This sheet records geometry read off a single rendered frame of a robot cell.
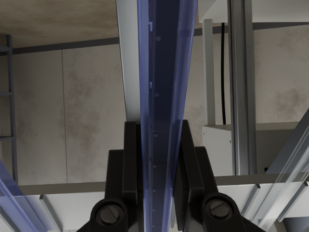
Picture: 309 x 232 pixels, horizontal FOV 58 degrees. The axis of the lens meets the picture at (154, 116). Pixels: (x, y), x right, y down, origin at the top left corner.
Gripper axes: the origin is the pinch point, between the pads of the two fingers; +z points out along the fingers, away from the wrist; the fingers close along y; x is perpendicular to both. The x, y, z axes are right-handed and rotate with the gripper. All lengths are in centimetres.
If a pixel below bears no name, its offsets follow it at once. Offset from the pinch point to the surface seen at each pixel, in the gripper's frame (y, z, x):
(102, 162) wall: -50, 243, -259
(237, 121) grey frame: 20, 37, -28
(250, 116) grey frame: 23, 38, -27
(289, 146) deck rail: 24.3, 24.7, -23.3
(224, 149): 23, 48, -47
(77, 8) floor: -54, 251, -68
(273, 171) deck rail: 24.1, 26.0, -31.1
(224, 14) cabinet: 29, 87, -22
